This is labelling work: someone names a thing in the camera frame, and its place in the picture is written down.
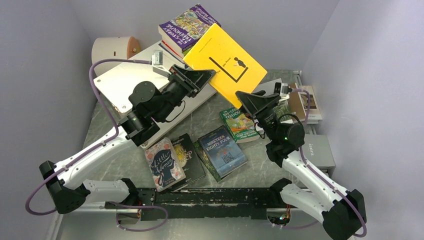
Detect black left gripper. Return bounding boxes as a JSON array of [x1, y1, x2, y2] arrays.
[[155, 63, 216, 121]]

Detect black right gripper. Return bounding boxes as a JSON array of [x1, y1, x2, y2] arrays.
[[228, 89, 281, 142]]

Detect yellow Little Prince book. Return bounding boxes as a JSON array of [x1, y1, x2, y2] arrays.
[[183, 23, 267, 109]]

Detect blue Nineteen Eighty-Four book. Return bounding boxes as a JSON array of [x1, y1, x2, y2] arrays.
[[198, 125, 248, 178]]

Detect black Moon and Sixpence book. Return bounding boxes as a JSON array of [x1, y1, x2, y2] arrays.
[[171, 133, 206, 192]]

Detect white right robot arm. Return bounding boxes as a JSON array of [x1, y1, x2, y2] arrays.
[[235, 91, 368, 240]]

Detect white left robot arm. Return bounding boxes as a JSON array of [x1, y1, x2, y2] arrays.
[[39, 65, 216, 214]]

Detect green treehouse book in stack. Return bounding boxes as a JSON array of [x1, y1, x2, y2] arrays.
[[182, 46, 193, 57]]

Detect blue orange book in stack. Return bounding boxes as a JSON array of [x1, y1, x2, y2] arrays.
[[158, 40, 185, 64]]

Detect white palm leaf book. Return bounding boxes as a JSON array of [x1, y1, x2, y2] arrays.
[[253, 78, 294, 124]]

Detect green 104-storey treehouse book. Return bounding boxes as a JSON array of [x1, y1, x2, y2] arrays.
[[219, 107, 260, 144]]

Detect brown cover book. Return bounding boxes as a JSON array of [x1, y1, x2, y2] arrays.
[[288, 83, 312, 124]]

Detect purple treehouse book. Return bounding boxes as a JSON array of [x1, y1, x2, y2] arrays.
[[158, 4, 221, 54]]

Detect white magazine with photo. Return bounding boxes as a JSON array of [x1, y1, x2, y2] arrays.
[[299, 85, 323, 124]]

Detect white two-tier shelf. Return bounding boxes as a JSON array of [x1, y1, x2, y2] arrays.
[[94, 43, 216, 149]]

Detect dark green garden book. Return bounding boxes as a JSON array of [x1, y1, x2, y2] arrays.
[[193, 140, 222, 183]]

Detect white tape roll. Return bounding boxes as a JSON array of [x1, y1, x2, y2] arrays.
[[91, 36, 142, 64]]

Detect grey laptop box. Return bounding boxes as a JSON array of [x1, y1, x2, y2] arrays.
[[302, 134, 336, 177]]

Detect floral Little Women book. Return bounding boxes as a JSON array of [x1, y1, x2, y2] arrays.
[[144, 137, 186, 192]]

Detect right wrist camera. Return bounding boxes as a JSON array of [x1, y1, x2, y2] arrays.
[[273, 82, 293, 98]]

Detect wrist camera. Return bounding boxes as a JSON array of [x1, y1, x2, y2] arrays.
[[151, 50, 170, 77], [273, 82, 293, 98]]

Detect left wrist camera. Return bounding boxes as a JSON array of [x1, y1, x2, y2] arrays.
[[151, 50, 170, 77]]

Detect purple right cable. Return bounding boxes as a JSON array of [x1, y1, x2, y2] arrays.
[[271, 87, 368, 239]]

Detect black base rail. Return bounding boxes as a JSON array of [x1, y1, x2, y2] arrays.
[[104, 187, 287, 221]]

